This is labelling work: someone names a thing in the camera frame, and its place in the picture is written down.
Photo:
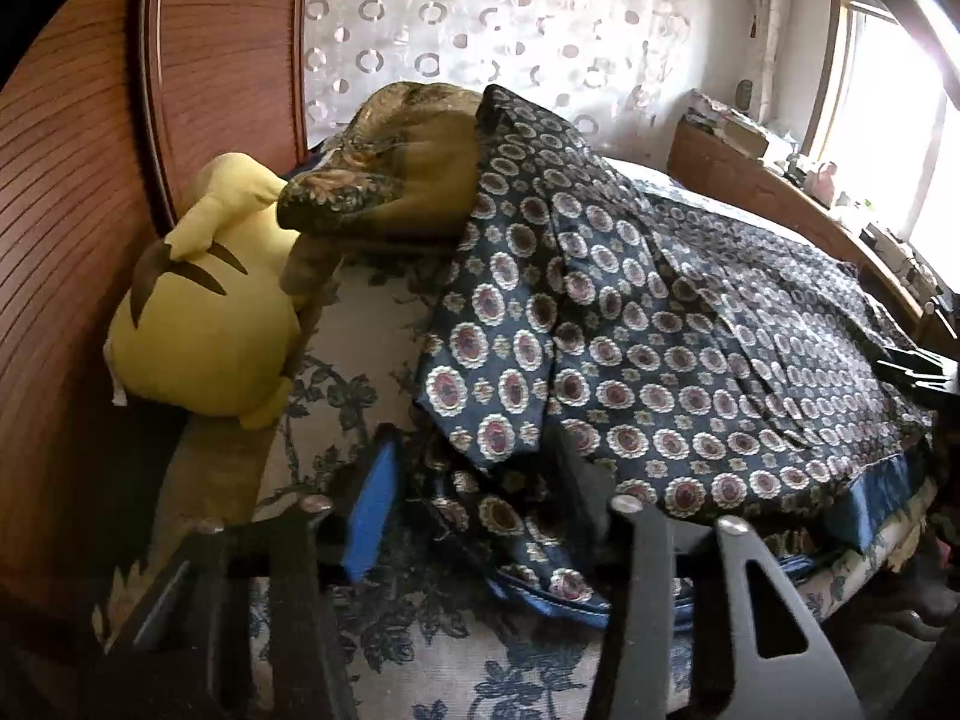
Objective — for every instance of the blue floral bed sheet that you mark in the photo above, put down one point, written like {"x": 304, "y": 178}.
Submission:
{"x": 352, "y": 360}

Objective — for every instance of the golden patterned pillow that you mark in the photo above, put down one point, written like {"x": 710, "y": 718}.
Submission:
{"x": 412, "y": 172}

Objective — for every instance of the beige tied curtain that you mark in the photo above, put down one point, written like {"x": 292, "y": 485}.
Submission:
{"x": 772, "y": 22}

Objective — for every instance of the wooden low cabinet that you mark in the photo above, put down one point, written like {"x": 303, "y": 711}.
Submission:
{"x": 780, "y": 202}

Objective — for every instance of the circle-patterned sheer curtain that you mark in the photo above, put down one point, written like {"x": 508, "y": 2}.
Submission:
{"x": 525, "y": 37}

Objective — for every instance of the pile of books and papers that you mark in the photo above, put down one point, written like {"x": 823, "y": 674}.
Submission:
{"x": 727, "y": 124}

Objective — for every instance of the window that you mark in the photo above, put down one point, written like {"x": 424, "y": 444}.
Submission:
{"x": 892, "y": 105}

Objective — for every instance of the yellow plush toy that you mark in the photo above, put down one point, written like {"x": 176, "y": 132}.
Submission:
{"x": 202, "y": 315}

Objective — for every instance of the navy circle-patterned pajama top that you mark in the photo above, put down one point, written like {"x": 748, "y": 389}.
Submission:
{"x": 645, "y": 330}

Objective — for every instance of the pink bag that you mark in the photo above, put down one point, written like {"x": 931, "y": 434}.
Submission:
{"x": 825, "y": 181}

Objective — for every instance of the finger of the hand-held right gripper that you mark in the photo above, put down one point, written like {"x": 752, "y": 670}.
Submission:
{"x": 919, "y": 369}

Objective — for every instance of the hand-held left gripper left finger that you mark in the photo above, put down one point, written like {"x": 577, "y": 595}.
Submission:
{"x": 373, "y": 510}

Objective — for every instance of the wooden wardrobe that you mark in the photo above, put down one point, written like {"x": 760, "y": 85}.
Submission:
{"x": 82, "y": 165}

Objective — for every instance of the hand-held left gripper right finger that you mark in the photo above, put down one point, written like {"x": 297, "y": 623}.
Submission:
{"x": 581, "y": 495}

